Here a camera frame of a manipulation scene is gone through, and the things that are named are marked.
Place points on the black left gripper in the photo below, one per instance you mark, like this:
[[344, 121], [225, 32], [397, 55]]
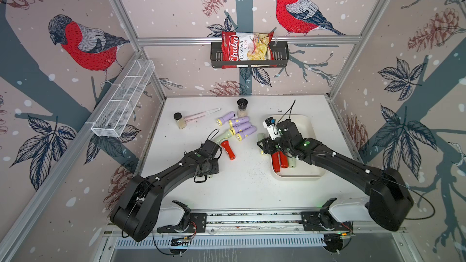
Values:
[[216, 169]]

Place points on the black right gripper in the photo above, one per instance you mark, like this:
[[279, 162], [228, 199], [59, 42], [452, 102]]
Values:
[[267, 148]]

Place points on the green flashlight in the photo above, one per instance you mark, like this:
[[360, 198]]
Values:
[[223, 137], [292, 162], [261, 136]]

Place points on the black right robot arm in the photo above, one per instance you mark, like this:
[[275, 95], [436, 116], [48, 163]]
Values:
[[389, 198]]

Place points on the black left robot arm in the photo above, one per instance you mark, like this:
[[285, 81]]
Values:
[[138, 208]]

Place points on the cream plastic storage tray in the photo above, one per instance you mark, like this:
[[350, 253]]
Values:
[[300, 168]]

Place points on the red flashlight white head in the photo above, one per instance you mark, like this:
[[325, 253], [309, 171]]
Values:
[[225, 145]]

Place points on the green flashlight under purple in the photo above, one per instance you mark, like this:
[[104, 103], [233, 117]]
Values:
[[223, 137]]

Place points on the purple flashlight top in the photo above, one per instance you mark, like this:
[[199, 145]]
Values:
[[224, 119]]

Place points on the small glass spice bottle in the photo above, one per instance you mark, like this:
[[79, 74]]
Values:
[[180, 121]]

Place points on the black-top pepper grinder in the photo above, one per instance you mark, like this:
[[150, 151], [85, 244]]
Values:
[[242, 106]]

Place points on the red cassava chips bag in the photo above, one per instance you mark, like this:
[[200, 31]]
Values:
[[238, 46]]

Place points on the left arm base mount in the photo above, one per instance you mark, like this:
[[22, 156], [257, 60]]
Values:
[[177, 218]]

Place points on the aluminium front rail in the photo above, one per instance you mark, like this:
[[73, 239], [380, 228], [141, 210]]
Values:
[[270, 222]]

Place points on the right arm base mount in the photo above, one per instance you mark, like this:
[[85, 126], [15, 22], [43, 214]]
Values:
[[322, 220]]

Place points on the black wall basket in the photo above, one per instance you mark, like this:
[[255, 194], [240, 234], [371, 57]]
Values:
[[277, 54]]

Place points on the white wire mesh shelf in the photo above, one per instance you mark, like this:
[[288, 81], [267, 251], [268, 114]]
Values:
[[118, 110]]

